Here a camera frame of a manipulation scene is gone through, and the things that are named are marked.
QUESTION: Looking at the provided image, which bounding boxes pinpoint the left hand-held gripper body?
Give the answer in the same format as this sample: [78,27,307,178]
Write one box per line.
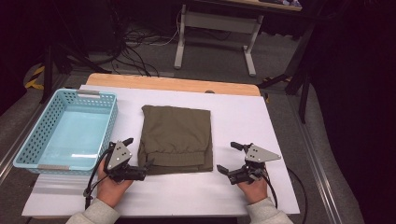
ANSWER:
[103,140,148,184]

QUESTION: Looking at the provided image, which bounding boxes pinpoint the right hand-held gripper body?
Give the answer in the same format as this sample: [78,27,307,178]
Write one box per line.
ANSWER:
[228,143,282,186]

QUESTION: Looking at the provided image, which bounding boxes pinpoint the olive green pants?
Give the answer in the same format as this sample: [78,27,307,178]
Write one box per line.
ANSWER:
[137,105,215,175]

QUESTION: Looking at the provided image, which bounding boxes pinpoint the light blue perforated plastic basket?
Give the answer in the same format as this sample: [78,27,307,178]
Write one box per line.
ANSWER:
[12,88,120,175]

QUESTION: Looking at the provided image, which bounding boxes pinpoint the person's left hand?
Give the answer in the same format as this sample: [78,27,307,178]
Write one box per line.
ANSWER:
[96,158,134,209]

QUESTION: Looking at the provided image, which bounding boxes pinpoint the person's right hand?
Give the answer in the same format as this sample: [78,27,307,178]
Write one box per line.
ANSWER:
[236,169,269,205]

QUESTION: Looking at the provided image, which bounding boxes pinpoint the white table cover sheet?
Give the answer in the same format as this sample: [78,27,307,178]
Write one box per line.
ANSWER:
[21,84,301,217]

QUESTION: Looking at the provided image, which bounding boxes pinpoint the black metal stand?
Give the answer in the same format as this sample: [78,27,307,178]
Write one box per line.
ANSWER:
[256,22,316,125]

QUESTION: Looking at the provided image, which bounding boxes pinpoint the black tripod stand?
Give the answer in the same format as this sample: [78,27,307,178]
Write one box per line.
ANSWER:
[39,36,112,105]

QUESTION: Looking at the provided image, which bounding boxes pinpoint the yellow black striped floor tape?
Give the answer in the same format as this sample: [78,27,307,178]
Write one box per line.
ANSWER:
[24,64,47,91]

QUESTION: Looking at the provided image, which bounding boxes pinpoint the desk with white metal legs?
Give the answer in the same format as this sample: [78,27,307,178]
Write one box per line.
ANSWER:
[173,0,304,77]

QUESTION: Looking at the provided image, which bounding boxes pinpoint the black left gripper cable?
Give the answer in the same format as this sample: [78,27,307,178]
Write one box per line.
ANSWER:
[83,148,111,211]

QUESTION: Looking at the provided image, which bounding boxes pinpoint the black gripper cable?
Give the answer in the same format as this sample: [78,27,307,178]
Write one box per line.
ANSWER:
[83,148,111,211]
[262,167,309,224]

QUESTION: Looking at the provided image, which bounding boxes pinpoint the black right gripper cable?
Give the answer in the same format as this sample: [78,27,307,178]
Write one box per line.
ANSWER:
[262,167,309,224]

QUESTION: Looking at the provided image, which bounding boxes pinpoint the aluminium floor rail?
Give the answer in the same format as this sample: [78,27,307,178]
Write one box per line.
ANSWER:
[286,92,345,224]
[0,74,64,185]

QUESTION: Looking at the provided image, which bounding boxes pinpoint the bundle of black floor cables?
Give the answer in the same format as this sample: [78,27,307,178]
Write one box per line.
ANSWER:
[106,6,183,77]

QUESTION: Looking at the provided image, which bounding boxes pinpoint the white floor cable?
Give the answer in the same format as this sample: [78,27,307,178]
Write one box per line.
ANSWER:
[148,8,184,48]

